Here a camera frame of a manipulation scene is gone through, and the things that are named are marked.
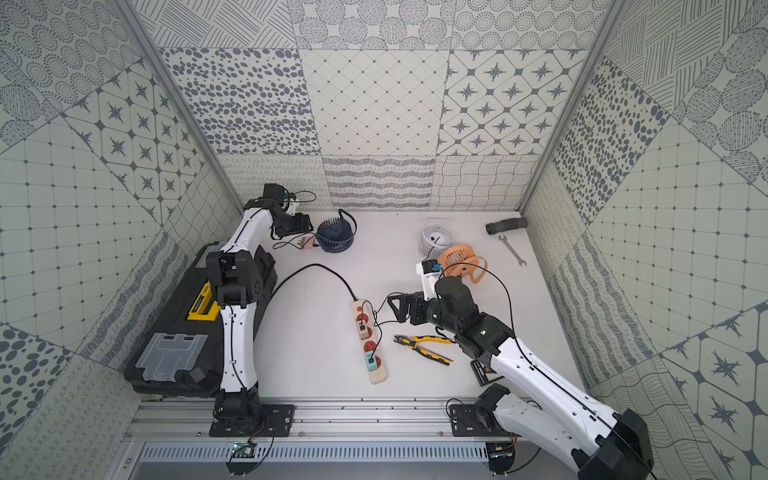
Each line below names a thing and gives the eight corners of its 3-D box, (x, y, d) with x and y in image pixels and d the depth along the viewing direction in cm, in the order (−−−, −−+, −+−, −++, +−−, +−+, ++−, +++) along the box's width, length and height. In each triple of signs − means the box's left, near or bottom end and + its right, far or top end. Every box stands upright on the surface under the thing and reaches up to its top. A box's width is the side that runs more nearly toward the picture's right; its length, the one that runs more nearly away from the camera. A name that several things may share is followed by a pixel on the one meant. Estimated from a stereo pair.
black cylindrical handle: (490, 238, 116) (492, 231, 112) (485, 230, 118) (487, 223, 115) (525, 229, 119) (529, 222, 115) (520, 221, 121) (523, 214, 118)
